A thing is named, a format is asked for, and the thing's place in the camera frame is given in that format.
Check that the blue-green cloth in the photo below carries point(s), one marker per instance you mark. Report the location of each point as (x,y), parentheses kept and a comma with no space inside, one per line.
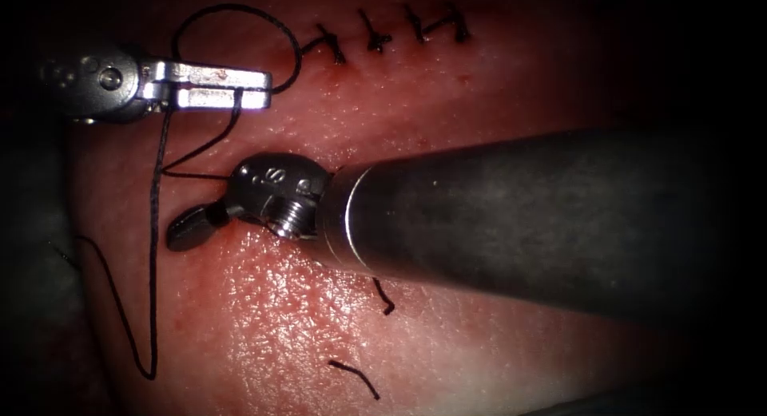
(33,272)

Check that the dark right arm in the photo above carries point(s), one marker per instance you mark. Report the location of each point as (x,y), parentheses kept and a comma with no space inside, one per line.
(509,224)

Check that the black stitching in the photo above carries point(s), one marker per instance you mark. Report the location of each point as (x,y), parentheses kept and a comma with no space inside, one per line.
(376,40)

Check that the right arm needle driver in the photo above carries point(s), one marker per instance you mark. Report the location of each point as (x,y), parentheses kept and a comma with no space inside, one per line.
(272,182)

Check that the left arm needle driver jaw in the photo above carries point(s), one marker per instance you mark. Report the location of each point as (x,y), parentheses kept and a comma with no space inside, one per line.
(210,76)
(216,99)

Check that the short black thread piece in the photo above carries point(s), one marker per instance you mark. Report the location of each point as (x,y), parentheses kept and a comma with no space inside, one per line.
(381,293)
(358,373)

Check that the right arm needle driver jaw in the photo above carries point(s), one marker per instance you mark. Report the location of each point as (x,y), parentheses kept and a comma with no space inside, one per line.
(192,227)

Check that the left arm needle driver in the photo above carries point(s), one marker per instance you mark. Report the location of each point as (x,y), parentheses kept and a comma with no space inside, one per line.
(96,83)

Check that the tissue pad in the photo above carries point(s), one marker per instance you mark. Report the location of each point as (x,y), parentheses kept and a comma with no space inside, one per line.
(455,104)

